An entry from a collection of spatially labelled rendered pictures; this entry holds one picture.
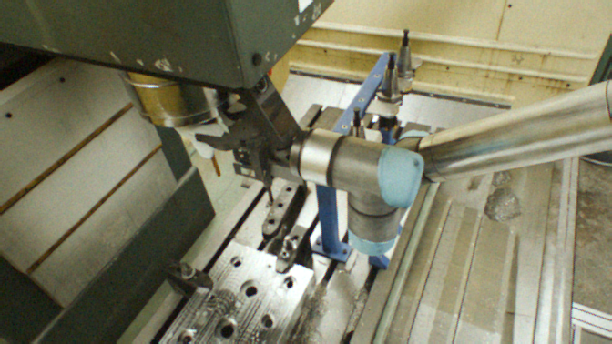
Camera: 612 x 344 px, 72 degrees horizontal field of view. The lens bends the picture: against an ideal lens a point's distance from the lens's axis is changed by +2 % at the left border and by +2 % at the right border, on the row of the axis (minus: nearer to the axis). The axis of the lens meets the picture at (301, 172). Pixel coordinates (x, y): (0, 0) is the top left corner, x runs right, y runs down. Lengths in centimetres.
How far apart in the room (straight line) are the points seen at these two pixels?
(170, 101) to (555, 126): 46
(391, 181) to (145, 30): 31
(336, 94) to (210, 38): 141
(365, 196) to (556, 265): 85
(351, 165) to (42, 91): 69
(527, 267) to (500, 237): 11
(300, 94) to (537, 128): 134
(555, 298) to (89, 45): 113
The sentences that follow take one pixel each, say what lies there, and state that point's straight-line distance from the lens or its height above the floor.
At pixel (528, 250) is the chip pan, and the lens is 149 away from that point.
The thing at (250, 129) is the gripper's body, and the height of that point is 145.
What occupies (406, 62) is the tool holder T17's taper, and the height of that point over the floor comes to 125.
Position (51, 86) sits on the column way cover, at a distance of 102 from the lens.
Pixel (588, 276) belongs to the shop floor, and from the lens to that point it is 237.
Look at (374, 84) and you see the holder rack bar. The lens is 108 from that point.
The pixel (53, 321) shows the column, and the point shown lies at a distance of 128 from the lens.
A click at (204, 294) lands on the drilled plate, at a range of 100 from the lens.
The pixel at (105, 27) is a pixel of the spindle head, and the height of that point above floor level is 165.
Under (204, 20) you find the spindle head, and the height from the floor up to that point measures 167.
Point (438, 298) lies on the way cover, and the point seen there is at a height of 76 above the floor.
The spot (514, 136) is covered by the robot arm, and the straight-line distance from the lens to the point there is 58.
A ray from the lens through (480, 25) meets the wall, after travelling 154.
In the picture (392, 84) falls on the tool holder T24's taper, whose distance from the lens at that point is 102.
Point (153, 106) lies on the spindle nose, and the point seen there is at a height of 152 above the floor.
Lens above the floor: 181
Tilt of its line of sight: 44 degrees down
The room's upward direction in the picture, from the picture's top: 9 degrees counter-clockwise
